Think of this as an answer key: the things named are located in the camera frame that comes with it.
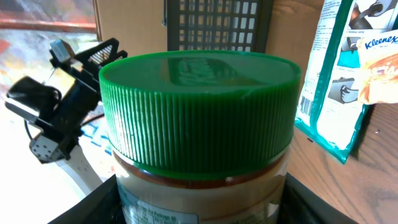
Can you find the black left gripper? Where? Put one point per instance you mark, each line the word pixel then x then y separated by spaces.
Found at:
pixel 83 94

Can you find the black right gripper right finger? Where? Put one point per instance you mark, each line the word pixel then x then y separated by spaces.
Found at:
pixel 301 205

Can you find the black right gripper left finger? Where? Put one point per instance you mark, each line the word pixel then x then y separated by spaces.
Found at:
pixel 102 206

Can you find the white red package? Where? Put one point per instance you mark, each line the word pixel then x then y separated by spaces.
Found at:
pixel 328 110

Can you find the green lid white jar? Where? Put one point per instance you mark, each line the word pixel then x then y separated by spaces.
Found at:
pixel 200 136

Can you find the small orange carton box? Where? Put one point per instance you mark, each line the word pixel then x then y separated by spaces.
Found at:
pixel 378 75

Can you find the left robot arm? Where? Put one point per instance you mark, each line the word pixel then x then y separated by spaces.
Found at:
pixel 35 102

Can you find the grey plastic mesh basket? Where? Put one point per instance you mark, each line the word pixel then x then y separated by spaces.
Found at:
pixel 237 25

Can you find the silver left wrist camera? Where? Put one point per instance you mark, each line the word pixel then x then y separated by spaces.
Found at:
pixel 62 50

